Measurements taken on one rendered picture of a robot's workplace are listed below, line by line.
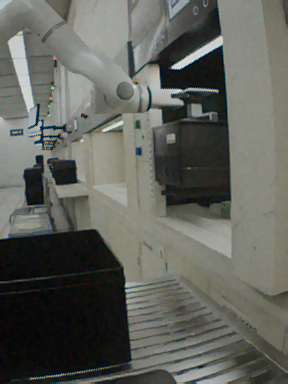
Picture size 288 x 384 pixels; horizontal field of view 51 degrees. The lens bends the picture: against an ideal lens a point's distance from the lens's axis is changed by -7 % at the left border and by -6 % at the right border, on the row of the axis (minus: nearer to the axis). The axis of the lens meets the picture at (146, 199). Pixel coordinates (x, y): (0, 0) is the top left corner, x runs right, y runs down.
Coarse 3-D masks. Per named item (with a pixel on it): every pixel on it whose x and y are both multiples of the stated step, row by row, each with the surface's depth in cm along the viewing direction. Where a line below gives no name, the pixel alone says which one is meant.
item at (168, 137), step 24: (192, 120) 84; (216, 120) 85; (168, 144) 92; (192, 144) 86; (216, 144) 88; (168, 168) 94; (192, 168) 86; (216, 168) 89; (168, 192) 102; (192, 192) 104; (216, 192) 95
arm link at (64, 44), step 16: (48, 32) 76; (64, 32) 77; (48, 48) 80; (64, 48) 78; (80, 48) 79; (64, 64) 82; (80, 64) 78; (96, 64) 76; (112, 64) 76; (96, 80) 76; (112, 80) 76; (128, 80) 78; (112, 96) 77; (128, 96) 78
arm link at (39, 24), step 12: (12, 0) 74; (24, 0) 73; (36, 0) 74; (0, 12) 76; (12, 12) 73; (24, 12) 73; (36, 12) 74; (48, 12) 75; (0, 24) 77; (12, 24) 76; (24, 24) 76; (36, 24) 75; (48, 24) 76; (0, 36) 79; (12, 36) 80; (36, 36) 79
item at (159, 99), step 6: (150, 90) 88; (156, 90) 87; (162, 90) 87; (168, 90) 88; (174, 90) 88; (180, 90) 89; (150, 96) 87; (156, 96) 87; (162, 96) 87; (168, 96) 88; (150, 102) 88; (156, 102) 87; (162, 102) 88; (168, 102) 88; (174, 102) 88; (180, 102) 89; (150, 108) 92; (156, 108) 92; (162, 108) 92; (168, 108) 93; (174, 108) 94
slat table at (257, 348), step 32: (128, 288) 80; (160, 288) 78; (192, 288) 77; (160, 320) 63; (192, 320) 62; (224, 320) 60; (160, 352) 51; (192, 352) 51; (224, 352) 50; (256, 352) 48
